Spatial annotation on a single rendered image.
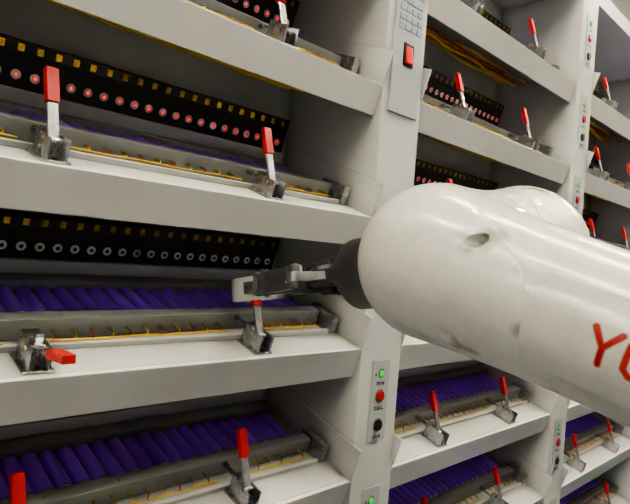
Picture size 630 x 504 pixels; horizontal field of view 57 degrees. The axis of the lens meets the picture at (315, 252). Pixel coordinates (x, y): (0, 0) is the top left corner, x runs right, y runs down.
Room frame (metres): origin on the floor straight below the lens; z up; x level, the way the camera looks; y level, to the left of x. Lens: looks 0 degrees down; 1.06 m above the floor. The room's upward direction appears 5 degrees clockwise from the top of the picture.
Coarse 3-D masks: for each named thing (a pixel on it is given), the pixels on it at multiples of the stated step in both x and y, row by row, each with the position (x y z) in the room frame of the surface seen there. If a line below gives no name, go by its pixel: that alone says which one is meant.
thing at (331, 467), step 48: (0, 432) 0.66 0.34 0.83; (96, 432) 0.73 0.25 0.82; (144, 432) 0.76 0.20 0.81; (192, 432) 0.80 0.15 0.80; (240, 432) 0.73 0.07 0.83; (288, 432) 0.91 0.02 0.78; (336, 432) 0.86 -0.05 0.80; (0, 480) 0.61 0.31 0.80; (48, 480) 0.63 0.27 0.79; (96, 480) 0.65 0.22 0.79; (144, 480) 0.67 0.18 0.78; (192, 480) 0.72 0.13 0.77; (240, 480) 0.73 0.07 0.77; (288, 480) 0.79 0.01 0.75; (336, 480) 0.83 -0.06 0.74
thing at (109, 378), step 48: (96, 336) 0.63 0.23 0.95; (144, 336) 0.66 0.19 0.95; (288, 336) 0.80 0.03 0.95; (336, 336) 0.86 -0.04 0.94; (0, 384) 0.50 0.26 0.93; (48, 384) 0.53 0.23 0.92; (96, 384) 0.56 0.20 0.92; (144, 384) 0.60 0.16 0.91; (192, 384) 0.64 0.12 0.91; (240, 384) 0.70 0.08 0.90; (288, 384) 0.76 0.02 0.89
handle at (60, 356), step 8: (40, 336) 0.53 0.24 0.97; (32, 344) 0.53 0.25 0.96; (40, 344) 0.53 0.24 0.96; (40, 352) 0.51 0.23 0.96; (48, 352) 0.50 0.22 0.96; (56, 352) 0.49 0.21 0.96; (64, 352) 0.49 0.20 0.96; (56, 360) 0.48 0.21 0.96; (64, 360) 0.48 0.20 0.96; (72, 360) 0.48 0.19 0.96
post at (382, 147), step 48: (336, 0) 0.91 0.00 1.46; (384, 0) 0.85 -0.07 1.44; (384, 48) 0.84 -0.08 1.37; (384, 96) 0.84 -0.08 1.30; (288, 144) 0.97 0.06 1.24; (336, 144) 0.90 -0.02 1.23; (384, 144) 0.85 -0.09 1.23; (384, 192) 0.85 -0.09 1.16; (288, 240) 0.96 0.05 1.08; (384, 336) 0.87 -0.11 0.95; (336, 384) 0.87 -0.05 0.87; (384, 432) 0.89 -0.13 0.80; (384, 480) 0.89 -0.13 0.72
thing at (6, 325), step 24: (0, 312) 0.56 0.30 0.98; (24, 312) 0.58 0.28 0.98; (48, 312) 0.59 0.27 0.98; (72, 312) 0.61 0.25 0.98; (96, 312) 0.63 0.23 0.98; (120, 312) 0.65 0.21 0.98; (144, 312) 0.67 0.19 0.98; (168, 312) 0.69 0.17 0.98; (192, 312) 0.71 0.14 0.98; (216, 312) 0.73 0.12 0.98; (240, 312) 0.76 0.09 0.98; (264, 312) 0.79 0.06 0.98; (288, 312) 0.82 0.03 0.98; (312, 312) 0.86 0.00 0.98; (0, 336) 0.55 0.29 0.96; (48, 336) 0.59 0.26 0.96; (72, 336) 0.61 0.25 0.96; (120, 336) 0.62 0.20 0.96
